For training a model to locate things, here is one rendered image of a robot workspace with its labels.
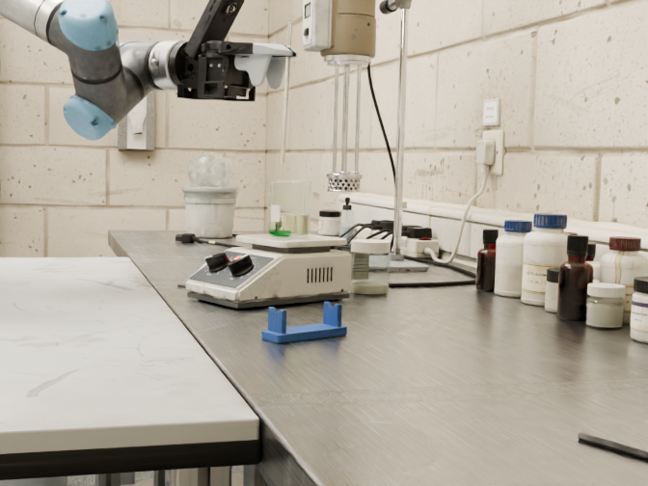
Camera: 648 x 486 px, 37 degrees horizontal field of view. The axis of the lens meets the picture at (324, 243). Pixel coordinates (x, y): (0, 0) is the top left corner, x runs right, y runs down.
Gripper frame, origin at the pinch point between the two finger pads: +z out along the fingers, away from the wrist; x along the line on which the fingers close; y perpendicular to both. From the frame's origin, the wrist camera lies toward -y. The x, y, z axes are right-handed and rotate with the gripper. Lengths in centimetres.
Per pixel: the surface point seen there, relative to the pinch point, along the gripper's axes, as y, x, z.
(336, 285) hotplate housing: 32.7, -3.7, 8.4
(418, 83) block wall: -4, -89, -35
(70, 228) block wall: 47, -126, -208
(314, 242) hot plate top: 26.6, -0.1, 6.9
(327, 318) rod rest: 33.2, 17.0, 22.7
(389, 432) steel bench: 35, 46, 51
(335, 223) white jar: 32, -99, -64
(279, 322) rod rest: 33.0, 25.1, 22.3
